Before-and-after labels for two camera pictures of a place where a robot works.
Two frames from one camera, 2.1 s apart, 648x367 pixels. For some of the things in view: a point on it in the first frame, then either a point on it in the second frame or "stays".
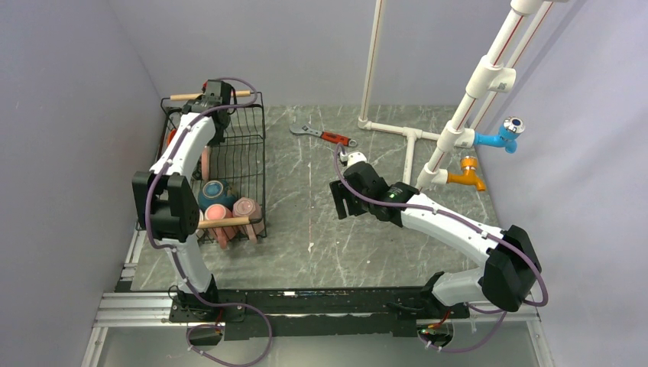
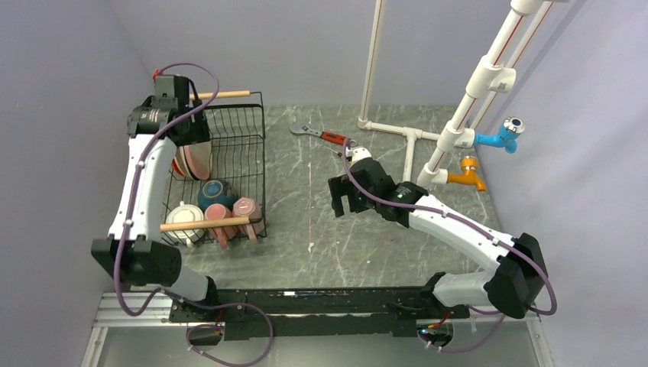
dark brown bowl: x=215 y=192 stays
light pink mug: x=247 y=207 stays
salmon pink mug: x=218 y=212 stays
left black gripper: x=216 y=139 to x=199 y=132
